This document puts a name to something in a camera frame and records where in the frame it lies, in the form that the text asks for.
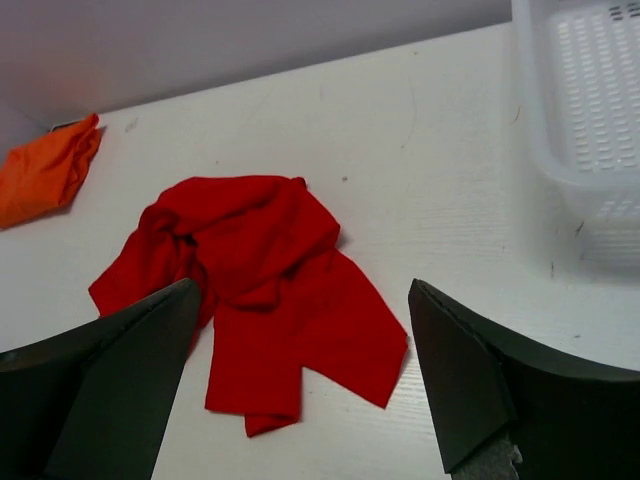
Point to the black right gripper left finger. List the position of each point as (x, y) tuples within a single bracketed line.
[(93, 402)]

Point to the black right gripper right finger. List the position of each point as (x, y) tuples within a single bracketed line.
[(505, 406)]

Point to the red t-shirt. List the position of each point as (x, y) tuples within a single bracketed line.
[(278, 293)]

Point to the folded orange t-shirt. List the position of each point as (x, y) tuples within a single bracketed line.
[(46, 174)]

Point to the white plastic basket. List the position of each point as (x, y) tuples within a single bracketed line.
[(579, 77)]

